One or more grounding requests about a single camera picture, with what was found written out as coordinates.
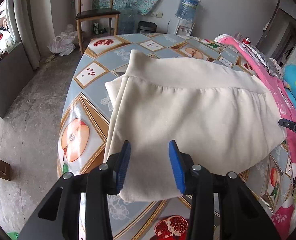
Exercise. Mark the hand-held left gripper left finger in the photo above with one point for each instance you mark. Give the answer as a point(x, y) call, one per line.
point(123, 167)

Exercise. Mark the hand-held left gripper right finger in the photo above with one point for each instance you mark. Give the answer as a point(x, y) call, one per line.
point(176, 170)

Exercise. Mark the cream zip jacket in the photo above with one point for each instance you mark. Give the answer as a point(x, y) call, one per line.
point(188, 117)

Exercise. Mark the blue plush pillow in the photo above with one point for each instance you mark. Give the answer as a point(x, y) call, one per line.
point(295, 77)

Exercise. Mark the pink floral blanket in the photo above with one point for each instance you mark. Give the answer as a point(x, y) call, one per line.
point(270, 85)

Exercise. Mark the grey lace cloth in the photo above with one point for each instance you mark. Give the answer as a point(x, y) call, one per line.
point(265, 60)

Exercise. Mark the fruit print tablecloth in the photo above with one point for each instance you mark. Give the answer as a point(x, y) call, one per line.
point(93, 80)

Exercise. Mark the doorway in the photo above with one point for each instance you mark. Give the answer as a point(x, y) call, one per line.
point(285, 37)

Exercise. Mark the small red bottle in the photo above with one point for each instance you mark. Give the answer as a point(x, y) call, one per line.
point(246, 40)

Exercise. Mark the brown cardboard box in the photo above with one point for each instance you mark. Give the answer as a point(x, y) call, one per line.
point(0, 168)

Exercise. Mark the white plastic bag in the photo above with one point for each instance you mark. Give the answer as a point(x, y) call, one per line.
point(63, 43)

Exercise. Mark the white water dispenser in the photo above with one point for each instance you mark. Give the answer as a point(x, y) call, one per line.
point(185, 28)

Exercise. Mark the black trash bin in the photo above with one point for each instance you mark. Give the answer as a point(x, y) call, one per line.
point(146, 27)

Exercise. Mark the dark grey cabinet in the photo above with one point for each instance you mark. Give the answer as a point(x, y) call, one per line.
point(7, 80)

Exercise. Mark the empty clear water jug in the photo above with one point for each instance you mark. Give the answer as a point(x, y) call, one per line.
point(128, 20)

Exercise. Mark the wooden chair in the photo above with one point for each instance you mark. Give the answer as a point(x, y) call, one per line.
point(98, 13)

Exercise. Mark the blue water dispenser bottle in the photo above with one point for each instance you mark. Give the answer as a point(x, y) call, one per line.
point(188, 7)

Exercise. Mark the grey curtain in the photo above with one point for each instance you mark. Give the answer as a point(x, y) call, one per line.
point(22, 25)

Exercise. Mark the wall socket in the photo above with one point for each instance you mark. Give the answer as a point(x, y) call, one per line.
point(156, 14)

